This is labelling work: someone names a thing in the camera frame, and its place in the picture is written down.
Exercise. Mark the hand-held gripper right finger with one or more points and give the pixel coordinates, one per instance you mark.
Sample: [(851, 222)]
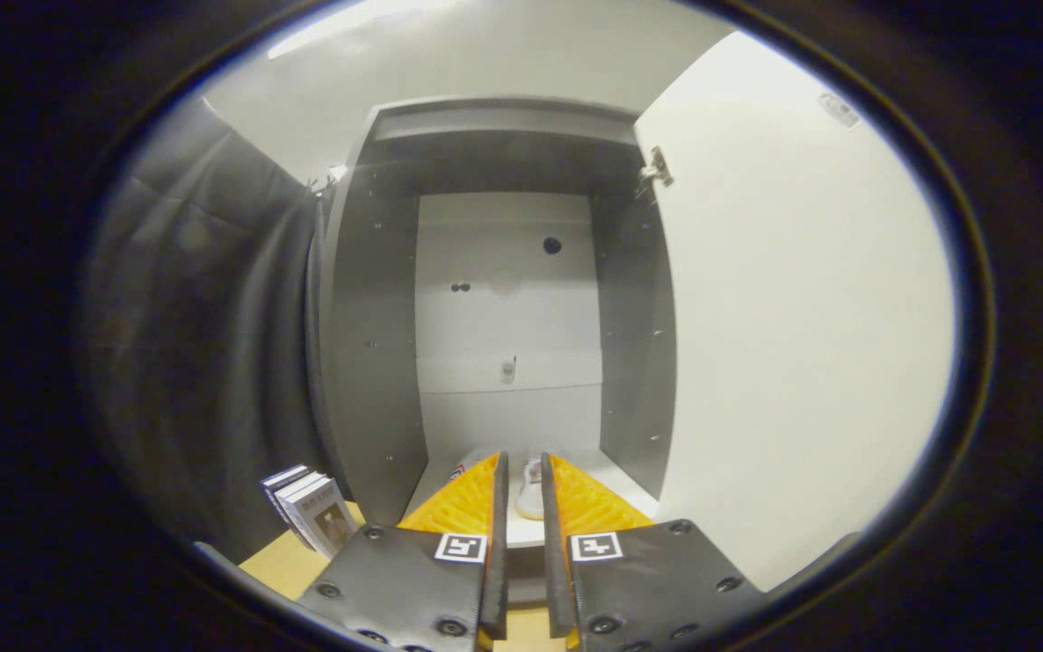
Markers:
[(559, 589)]

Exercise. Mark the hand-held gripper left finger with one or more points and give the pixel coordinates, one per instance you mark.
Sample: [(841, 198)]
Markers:
[(496, 580)]

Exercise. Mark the grey shoe cabinet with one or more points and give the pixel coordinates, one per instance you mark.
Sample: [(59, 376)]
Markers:
[(368, 362)]

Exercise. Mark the white shoe cabinet door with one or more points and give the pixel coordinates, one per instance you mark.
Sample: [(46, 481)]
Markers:
[(802, 317)]

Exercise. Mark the metal door hinge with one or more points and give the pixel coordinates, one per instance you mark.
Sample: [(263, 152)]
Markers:
[(657, 170)]

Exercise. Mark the grey cover book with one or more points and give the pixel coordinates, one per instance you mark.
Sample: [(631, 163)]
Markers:
[(331, 523)]

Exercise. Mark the black backdrop cloth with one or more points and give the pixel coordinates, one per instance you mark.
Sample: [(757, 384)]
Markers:
[(205, 317)]

